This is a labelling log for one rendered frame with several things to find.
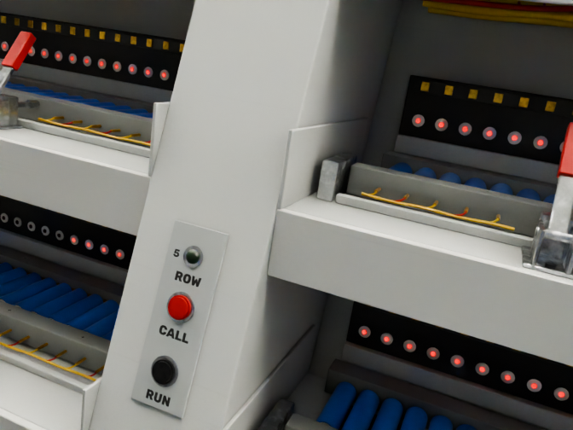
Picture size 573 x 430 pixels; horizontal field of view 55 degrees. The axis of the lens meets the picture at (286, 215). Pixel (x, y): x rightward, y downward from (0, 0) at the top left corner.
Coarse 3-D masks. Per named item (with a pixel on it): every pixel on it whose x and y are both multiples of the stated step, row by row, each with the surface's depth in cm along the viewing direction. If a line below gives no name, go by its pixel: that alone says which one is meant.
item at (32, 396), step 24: (0, 240) 64; (24, 240) 62; (72, 264) 60; (96, 264) 59; (0, 360) 46; (0, 384) 43; (24, 384) 44; (48, 384) 44; (96, 384) 37; (0, 408) 41; (24, 408) 41; (48, 408) 41; (72, 408) 42
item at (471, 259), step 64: (320, 128) 38; (448, 128) 48; (512, 128) 46; (320, 192) 38; (384, 192) 39; (448, 192) 37; (512, 192) 45; (320, 256) 34; (384, 256) 32; (448, 256) 31; (512, 256) 32; (448, 320) 32; (512, 320) 30
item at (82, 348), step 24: (0, 312) 49; (24, 312) 50; (0, 336) 48; (24, 336) 48; (48, 336) 47; (72, 336) 47; (96, 336) 48; (48, 360) 46; (72, 360) 47; (96, 360) 46
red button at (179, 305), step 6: (174, 300) 35; (180, 300) 35; (186, 300) 35; (168, 306) 36; (174, 306) 35; (180, 306) 35; (186, 306) 35; (174, 312) 35; (180, 312) 35; (186, 312) 35; (174, 318) 35; (180, 318) 35
